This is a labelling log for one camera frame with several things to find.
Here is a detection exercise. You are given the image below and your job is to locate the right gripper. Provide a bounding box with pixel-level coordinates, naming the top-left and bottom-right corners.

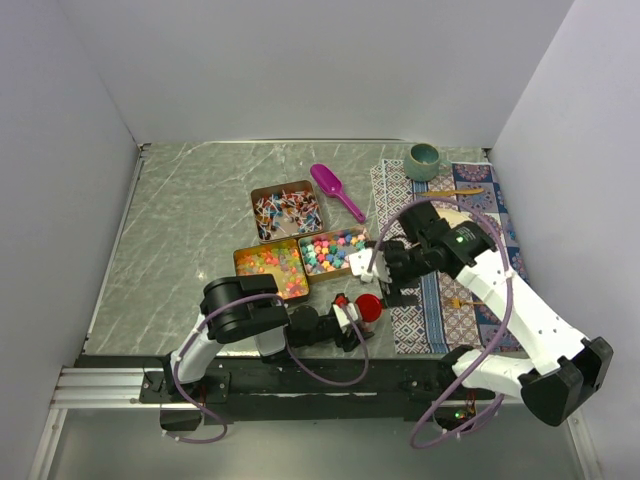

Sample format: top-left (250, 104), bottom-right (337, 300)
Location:
top-left (378, 240), bottom-right (433, 309)

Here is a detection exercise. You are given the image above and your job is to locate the red jar lid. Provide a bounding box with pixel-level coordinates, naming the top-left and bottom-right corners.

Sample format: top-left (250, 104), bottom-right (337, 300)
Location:
top-left (355, 293), bottom-right (384, 324)

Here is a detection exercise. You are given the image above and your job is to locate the purple plastic scoop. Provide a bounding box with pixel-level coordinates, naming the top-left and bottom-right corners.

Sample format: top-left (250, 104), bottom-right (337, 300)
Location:
top-left (310, 164), bottom-right (366, 224)

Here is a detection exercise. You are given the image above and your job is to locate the lollipop tin box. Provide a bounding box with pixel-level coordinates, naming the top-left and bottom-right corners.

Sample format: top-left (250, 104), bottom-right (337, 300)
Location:
top-left (250, 180), bottom-right (324, 244)

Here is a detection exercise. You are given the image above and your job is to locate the glass jar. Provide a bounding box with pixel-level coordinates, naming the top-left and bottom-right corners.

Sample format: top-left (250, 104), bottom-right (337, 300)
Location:
top-left (359, 322), bottom-right (376, 339)

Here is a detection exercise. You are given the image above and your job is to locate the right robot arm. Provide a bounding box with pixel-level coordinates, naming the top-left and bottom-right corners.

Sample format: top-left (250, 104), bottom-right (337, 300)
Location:
top-left (366, 198), bottom-right (614, 426)

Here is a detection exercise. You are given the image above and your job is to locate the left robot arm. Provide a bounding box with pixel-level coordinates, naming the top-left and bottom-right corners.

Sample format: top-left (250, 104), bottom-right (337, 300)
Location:
top-left (162, 274), bottom-right (373, 402)

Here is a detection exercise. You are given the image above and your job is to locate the gold fork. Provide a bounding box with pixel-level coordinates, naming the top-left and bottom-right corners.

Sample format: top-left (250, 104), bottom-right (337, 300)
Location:
top-left (447, 298), bottom-right (482, 309)

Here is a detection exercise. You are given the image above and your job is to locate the patterned placemat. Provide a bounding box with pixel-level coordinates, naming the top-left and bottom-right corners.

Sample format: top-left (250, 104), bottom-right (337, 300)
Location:
top-left (371, 159), bottom-right (529, 354)

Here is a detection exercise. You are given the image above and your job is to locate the yellow cream plate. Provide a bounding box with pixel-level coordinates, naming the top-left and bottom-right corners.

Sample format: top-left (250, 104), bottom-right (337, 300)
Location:
top-left (436, 208), bottom-right (472, 227)

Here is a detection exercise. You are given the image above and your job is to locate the pastel star candy tin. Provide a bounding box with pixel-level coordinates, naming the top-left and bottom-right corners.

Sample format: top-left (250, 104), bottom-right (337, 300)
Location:
top-left (297, 226), bottom-right (370, 284)

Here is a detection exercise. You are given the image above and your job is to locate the translucent star candy tin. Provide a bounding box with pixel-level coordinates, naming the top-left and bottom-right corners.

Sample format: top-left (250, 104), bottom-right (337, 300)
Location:
top-left (233, 239), bottom-right (310, 301)

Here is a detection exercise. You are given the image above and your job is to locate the teal ceramic mug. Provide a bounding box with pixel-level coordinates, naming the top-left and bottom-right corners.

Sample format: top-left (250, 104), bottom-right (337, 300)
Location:
top-left (403, 143), bottom-right (450, 182)

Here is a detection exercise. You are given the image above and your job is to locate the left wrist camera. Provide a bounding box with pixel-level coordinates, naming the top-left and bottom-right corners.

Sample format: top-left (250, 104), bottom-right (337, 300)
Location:
top-left (332, 294), bottom-right (360, 332)

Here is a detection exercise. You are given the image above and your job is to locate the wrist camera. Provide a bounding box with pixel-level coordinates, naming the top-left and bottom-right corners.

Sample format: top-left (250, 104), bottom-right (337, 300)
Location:
top-left (347, 248), bottom-right (391, 284)
top-left (332, 294), bottom-right (360, 332)

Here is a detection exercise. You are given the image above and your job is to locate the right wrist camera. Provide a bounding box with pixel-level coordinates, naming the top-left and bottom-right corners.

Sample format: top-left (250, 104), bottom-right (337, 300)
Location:
top-left (347, 248), bottom-right (391, 284)

